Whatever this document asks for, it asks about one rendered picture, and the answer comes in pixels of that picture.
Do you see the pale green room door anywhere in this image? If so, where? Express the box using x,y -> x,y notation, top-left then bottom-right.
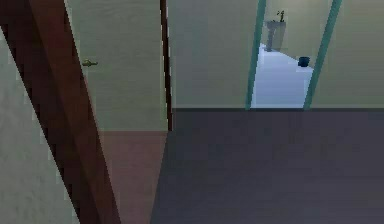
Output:
65,0 -> 170,132

